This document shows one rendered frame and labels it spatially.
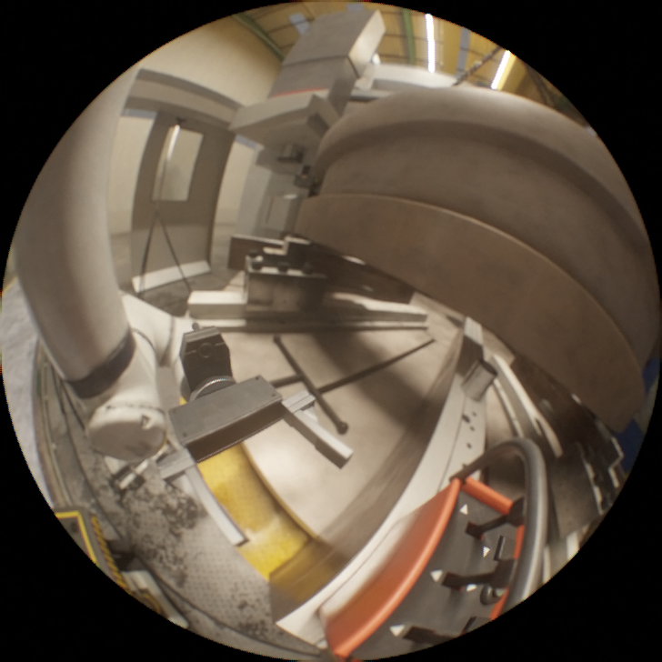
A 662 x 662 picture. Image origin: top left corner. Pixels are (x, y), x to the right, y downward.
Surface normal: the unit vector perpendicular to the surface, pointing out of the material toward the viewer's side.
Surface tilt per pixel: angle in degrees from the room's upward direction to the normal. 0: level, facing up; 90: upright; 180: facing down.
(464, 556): 0
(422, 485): 0
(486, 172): 90
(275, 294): 90
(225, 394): 7
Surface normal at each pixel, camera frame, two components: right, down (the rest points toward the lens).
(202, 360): 0.75, 0.39
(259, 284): 0.42, 0.55
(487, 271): -0.68, 0.19
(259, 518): 0.26, -0.84
